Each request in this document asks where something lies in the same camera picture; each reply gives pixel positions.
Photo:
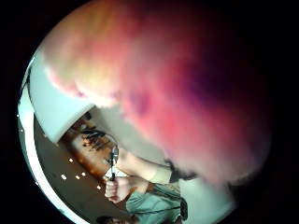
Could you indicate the pink soft plush toy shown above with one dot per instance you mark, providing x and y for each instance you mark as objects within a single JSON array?
[{"x": 174, "y": 77}]

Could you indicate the black and grey stick device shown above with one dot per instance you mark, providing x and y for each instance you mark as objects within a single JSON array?
[{"x": 114, "y": 157}]

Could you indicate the the person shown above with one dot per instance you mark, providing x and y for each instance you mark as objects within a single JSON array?
[{"x": 154, "y": 203}]

